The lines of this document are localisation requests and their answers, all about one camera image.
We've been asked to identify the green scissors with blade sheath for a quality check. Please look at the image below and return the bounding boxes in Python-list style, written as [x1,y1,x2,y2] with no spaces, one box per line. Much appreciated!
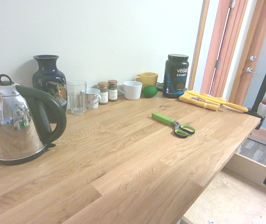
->
[151,112,196,139]

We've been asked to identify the open wooden drawer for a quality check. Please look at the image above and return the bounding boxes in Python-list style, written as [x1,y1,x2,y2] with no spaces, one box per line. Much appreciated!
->
[181,137,266,224]

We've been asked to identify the large white mug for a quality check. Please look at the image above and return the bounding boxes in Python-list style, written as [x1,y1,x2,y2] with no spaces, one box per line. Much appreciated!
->
[117,80,143,101]

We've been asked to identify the green lime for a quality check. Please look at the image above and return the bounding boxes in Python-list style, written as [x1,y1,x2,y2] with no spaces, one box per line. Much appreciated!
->
[142,85,158,98]

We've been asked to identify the spice jar with brown lid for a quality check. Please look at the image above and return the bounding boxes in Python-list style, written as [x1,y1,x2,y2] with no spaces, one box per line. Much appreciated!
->
[107,79,119,102]
[97,81,109,105]

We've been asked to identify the yellow mug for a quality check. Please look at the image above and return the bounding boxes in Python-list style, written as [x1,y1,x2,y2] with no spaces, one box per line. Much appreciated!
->
[133,72,159,90]

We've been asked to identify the small white printed mug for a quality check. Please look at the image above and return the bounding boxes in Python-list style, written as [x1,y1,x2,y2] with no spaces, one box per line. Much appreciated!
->
[85,88,102,109]

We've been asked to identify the black Vega protein tub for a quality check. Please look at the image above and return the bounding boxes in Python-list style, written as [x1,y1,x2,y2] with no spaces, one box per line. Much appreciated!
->
[162,54,190,99]

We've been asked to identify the clear drinking glass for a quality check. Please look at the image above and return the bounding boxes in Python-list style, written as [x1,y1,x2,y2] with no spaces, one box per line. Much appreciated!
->
[66,80,87,115]

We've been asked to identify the dark blue floral vase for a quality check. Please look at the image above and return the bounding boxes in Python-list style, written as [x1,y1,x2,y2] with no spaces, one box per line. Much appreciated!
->
[32,55,68,124]

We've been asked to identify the wooden door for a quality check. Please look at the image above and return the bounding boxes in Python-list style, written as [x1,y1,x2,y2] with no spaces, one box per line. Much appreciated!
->
[200,0,266,103]

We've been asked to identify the stainless steel electric kettle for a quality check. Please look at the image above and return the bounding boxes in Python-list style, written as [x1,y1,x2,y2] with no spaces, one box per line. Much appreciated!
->
[0,74,67,166]

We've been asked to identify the black table clamp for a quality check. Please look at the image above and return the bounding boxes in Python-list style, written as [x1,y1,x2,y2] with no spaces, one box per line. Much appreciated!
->
[244,107,266,130]

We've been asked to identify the yellow handled peeler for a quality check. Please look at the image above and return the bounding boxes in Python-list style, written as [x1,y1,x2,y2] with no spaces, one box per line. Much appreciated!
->
[190,96,227,110]

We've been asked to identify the yellow handled knife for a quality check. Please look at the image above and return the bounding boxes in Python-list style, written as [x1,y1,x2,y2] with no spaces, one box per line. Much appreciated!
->
[186,91,249,113]

